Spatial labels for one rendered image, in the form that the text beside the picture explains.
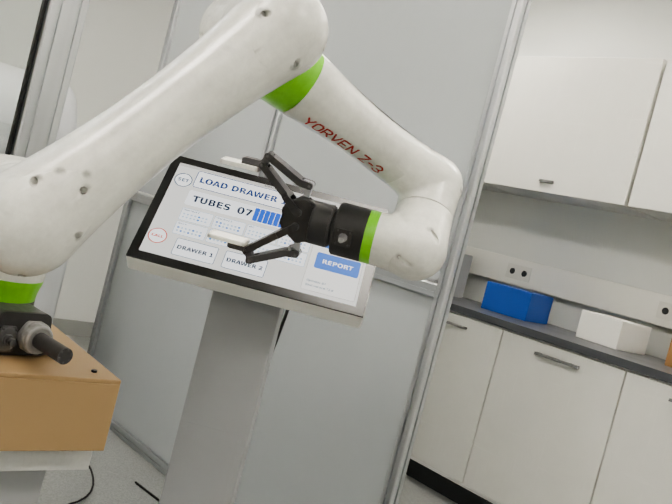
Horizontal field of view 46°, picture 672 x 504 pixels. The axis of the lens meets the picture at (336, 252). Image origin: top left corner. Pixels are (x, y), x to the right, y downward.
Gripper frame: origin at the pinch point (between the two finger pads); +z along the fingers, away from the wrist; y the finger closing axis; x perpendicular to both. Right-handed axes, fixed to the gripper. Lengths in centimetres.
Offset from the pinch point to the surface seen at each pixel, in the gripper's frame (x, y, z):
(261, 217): 37.4, 13.1, 1.5
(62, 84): 23, -8, 45
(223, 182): 42.2, 8.8, 13.0
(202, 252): 25.3, 20.3, 9.9
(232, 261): 25.8, 20.7, 3.2
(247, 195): 41.2, 10.1, 6.6
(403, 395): 82, 69, -39
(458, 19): 124, -37, -26
